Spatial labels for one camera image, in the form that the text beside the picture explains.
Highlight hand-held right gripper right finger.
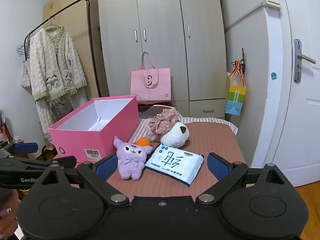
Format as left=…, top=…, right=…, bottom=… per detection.
left=196, top=152, right=288, bottom=206

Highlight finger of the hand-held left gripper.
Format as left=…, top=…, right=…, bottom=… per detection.
left=0, top=156, right=77, bottom=173
left=0, top=142, right=38, bottom=158

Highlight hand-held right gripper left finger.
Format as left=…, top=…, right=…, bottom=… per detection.
left=37, top=153, right=130, bottom=206

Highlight purple plush toy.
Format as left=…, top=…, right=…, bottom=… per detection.
left=113, top=136, right=153, bottom=180

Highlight pink cardboard box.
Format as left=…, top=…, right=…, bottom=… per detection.
left=48, top=95, right=140, bottom=164

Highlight blue white wet wipes pack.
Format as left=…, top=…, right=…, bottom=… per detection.
left=144, top=144, right=205, bottom=187

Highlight orange plush ball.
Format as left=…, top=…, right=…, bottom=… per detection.
left=136, top=137, right=153, bottom=147

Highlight white plush toy brown ears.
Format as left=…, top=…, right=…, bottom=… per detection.
left=160, top=121, right=190, bottom=148

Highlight floral fabric scrunchie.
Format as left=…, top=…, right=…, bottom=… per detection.
left=148, top=109, right=178, bottom=135

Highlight person's left hand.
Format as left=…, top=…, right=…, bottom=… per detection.
left=0, top=189, right=20, bottom=238

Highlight brown ribbed blanket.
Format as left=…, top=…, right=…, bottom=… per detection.
left=54, top=122, right=248, bottom=198

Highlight cream fleece pajama pants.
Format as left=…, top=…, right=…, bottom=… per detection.
left=35, top=91, right=88, bottom=149

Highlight white paper slip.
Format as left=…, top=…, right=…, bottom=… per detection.
left=87, top=121, right=106, bottom=132

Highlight striped bed sheet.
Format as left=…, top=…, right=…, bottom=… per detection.
left=126, top=116, right=238, bottom=145

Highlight dark brown cushion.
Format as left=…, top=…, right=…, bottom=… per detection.
left=138, top=104, right=175, bottom=120

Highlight colourful paper bag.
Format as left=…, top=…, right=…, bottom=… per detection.
left=225, top=60, right=247, bottom=116

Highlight beige canvas bag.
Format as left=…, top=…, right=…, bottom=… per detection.
left=21, top=60, right=33, bottom=88

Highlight white door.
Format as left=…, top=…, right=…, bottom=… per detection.
left=250, top=0, right=320, bottom=188

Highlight cream fleece pajama jacket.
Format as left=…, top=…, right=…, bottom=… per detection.
left=27, top=26, right=88, bottom=102

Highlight pink tote bag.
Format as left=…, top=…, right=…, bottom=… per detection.
left=130, top=52, right=172, bottom=103

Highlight light blue clothes hanger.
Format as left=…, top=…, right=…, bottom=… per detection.
left=17, top=42, right=30, bottom=57

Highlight black clothes rack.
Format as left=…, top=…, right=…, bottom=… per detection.
left=24, top=0, right=100, bottom=98

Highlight grey wardrobe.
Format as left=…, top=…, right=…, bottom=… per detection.
left=96, top=0, right=227, bottom=119

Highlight black wall hook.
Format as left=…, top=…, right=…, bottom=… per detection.
left=239, top=47, right=248, bottom=67

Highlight silver door handle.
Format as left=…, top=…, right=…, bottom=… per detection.
left=294, top=39, right=317, bottom=83

